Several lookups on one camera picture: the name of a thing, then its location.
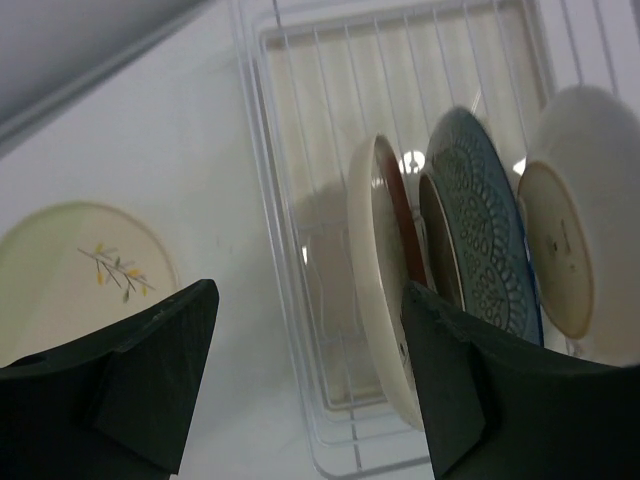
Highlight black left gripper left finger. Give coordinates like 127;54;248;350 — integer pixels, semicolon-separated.
1;279;219;479

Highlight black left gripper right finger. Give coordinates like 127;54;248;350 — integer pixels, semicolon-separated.
401;282;639;479

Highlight cream plate pink section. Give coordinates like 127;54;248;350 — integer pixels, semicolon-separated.
1;201;179;355

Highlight blue floral pattern plate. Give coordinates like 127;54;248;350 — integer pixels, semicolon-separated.
419;106;544;346

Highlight red and teal plate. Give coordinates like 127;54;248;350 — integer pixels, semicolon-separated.
347;134;427;431

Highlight cream drip tray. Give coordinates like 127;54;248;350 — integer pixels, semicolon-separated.
259;1;549;412

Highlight white wire dish rack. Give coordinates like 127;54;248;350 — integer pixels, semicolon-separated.
230;1;639;479

